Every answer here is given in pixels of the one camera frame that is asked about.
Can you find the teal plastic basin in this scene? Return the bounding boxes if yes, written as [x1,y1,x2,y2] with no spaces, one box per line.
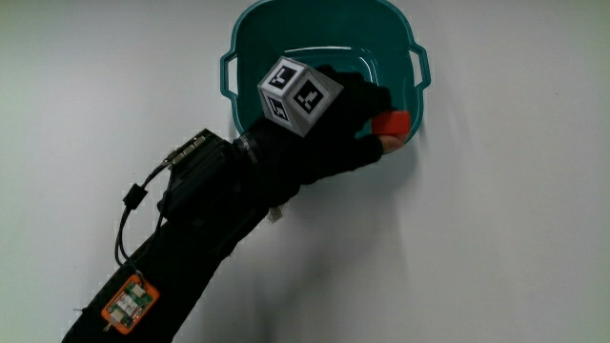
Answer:
[219,0,433,145]

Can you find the black cable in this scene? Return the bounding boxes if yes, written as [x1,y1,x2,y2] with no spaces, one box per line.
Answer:
[113,160,175,268]

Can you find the black wrist sensor module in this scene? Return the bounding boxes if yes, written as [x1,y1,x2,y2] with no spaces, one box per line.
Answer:
[156,128,235,221]

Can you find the orange circuit board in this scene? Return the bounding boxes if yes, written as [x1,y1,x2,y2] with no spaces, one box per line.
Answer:
[100,273,161,336]

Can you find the person's left forearm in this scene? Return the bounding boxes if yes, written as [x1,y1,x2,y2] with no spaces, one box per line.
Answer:
[60,142,282,343]

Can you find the red block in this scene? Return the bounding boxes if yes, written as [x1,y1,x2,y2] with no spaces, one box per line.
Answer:
[371,110,412,143]

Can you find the person's left hand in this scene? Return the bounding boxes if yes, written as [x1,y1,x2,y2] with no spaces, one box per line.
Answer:
[235,55,410,213]

